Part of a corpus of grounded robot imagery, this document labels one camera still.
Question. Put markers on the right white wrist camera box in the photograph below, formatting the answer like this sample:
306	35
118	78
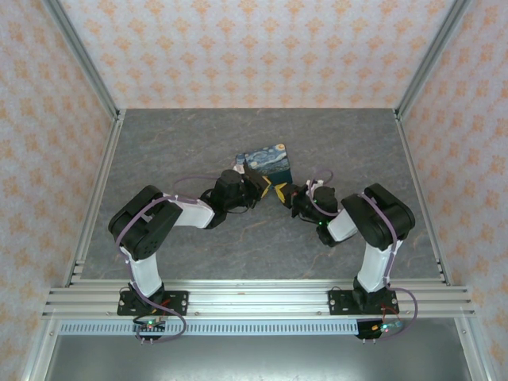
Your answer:
314	183

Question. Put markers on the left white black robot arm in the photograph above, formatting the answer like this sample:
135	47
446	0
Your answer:
139	226

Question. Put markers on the aluminium side rail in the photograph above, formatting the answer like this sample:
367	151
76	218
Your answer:
412	158
108	158

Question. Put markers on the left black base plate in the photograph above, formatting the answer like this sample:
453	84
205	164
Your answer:
178	301

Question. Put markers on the right aluminium frame post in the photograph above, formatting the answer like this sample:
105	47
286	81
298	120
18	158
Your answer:
436	51

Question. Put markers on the controller circuit board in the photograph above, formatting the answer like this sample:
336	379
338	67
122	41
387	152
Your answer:
387	327
151	326

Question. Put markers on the starry night print tin box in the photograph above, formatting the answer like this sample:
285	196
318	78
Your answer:
270	160

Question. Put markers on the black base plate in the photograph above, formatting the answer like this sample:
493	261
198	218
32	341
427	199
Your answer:
337	301
178	301

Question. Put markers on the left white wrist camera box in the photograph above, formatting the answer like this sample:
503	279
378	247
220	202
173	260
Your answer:
238	168

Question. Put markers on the right controller circuit board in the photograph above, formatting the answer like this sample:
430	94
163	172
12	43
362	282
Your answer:
387	327

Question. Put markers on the grey metal panel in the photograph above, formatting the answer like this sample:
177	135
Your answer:
254	357

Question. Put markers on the left aluminium side rail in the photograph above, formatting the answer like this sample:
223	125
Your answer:
108	158

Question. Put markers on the left aluminium frame post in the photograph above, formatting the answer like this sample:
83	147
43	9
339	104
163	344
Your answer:
81	51

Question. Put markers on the right aluminium side rail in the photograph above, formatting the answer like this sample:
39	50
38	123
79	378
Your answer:
412	158

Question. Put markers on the left controller circuit board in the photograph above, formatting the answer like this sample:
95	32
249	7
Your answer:
151	326

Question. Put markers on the aluminium mounting rail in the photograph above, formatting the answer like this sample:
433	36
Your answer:
258	301

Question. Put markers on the aluminium frame post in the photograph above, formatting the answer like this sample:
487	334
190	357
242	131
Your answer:
436	51
81	51

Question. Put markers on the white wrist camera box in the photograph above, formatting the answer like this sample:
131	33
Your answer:
238	168
314	183

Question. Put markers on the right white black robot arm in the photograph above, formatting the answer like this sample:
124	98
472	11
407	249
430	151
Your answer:
381	214

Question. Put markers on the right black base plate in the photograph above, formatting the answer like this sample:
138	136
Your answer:
337	301

